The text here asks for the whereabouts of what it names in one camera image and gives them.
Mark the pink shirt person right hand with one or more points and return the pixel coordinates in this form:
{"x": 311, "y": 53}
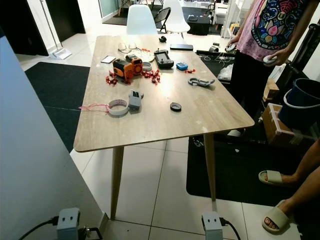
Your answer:
{"x": 234, "y": 43}

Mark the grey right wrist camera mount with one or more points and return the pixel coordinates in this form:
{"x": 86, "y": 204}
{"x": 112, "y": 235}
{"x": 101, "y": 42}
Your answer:
{"x": 212, "y": 226}

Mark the thin-framed eyeglasses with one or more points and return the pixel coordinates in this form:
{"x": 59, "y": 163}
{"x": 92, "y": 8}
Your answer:
{"x": 122, "y": 47}

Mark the black metal stand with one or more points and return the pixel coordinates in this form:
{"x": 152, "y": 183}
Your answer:
{"x": 305, "y": 50}

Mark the small grey black device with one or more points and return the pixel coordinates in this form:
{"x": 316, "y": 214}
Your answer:
{"x": 214, "y": 47}

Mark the dark tall cabinet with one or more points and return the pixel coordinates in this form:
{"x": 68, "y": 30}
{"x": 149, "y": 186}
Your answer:
{"x": 25, "y": 25}
{"x": 70, "y": 15}

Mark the black floor rug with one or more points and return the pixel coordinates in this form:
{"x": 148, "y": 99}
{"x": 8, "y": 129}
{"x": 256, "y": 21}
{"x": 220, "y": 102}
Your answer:
{"x": 60, "y": 95}
{"x": 235, "y": 170}

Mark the white handheld controller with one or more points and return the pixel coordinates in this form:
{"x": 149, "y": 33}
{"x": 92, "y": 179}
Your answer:
{"x": 269, "y": 59}
{"x": 230, "y": 48}

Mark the person in pink shirt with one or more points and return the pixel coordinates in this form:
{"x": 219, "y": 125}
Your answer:
{"x": 270, "y": 25}

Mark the orange and black tool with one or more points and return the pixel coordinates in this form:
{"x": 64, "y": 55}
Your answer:
{"x": 134, "y": 63}

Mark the black folding chair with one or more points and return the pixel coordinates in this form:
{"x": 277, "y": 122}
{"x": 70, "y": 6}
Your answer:
{"x": 161, "y": 16}

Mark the clear plastic bag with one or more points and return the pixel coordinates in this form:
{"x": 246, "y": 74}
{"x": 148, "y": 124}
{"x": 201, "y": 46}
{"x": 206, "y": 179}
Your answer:
{"x": 226, "y": 72}

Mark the few red clips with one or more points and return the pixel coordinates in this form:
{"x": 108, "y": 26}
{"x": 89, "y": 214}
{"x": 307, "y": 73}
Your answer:
{"x": 144, "y": 49}
{"x": 190, "y": 71}

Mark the white-edged smartphone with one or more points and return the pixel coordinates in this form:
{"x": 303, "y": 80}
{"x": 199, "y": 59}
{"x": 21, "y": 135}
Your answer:
{"x": 108, "y": 59}

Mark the bare lower leg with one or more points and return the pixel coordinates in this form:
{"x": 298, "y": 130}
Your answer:
{"x": 305, "y": 160}
{"x": 307, "y": 192}

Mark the pale blue shell chair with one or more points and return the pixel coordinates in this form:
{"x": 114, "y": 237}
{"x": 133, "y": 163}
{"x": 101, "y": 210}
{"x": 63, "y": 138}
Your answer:
{"x": 141, "y": 20}

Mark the pink shirt person right forearm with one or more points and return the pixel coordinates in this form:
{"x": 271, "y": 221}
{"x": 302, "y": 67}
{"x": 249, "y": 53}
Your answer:
{"x": 241, "y": 17}

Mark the navy blue bucket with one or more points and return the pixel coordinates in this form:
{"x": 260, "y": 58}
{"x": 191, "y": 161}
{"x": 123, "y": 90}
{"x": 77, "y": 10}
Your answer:
{"x": 302, "y": 112}

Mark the cluttered white shelf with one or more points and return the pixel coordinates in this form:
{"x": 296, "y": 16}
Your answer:
{"x": 222, "y": 12}

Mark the pink shirt person left forearm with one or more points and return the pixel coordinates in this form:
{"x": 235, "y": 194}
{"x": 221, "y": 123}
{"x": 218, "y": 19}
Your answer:
{"x": 302, "y": 25}

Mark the white tape roll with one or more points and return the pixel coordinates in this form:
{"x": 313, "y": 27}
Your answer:
{"x": 110, "y": 108}

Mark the clear tape roll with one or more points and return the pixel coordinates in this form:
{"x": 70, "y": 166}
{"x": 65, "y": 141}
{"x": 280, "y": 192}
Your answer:
{"x": 147, "y": 64}

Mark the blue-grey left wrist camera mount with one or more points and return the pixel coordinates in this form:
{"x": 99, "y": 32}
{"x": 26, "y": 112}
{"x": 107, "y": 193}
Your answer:
{"x": 68, "y": 222}

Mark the small black round object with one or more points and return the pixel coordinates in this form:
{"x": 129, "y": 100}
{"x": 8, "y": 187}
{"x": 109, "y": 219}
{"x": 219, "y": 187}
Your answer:
{"x": 162, "y": 39}

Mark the small blue device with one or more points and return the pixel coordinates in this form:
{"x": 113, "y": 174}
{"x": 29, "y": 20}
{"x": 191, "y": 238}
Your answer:
{"x": 182, "y": 66}

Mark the black flat phone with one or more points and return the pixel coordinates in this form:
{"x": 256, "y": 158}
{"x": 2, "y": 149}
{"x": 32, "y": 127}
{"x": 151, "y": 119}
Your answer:
{"x": 181, "y": 47}

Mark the small grey box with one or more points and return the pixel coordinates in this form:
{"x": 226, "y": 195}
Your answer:
{"x": 135, "y": 101}

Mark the beige slipper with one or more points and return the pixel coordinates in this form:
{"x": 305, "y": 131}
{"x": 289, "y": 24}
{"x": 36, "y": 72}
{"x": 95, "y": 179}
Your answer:
{"x": 277, "y": 216}
{"x": 272, "y": 177}

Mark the white shell chair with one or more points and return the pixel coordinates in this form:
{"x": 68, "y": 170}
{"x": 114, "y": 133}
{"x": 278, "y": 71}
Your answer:
{"x": 176, "y": 15}

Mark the grey metal carabiner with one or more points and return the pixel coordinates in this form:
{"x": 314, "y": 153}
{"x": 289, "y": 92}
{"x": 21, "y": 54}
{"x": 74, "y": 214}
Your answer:
{"x": 202, "y": 82}

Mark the black handheld controller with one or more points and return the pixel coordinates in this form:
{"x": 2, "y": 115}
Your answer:
{"x": 163, "y": 59}

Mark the pink shirt person left hand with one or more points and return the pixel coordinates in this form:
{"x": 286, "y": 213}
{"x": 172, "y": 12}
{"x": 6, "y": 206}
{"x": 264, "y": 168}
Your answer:
{"x": 281, "y": 56}

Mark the black open bin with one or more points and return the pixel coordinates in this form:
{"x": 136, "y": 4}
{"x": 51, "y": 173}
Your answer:
{"x": 210, "y": 67}

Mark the black hard case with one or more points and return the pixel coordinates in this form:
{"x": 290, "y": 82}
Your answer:
{"x": 197, "y": 25}

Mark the light wooden table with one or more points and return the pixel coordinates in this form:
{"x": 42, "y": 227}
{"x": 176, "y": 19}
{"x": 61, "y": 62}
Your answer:
{"x": 205, "y": 100}

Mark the white floor stand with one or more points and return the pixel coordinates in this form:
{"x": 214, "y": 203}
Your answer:
{"x": 62, "y": 54}

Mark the wooden crate white rim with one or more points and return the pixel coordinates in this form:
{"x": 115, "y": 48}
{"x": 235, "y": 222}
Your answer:
{"x": 275, "y": 127}

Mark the round patterned plate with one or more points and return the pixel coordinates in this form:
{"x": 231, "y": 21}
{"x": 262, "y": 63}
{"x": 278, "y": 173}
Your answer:
{"x": 148, "y": 55}

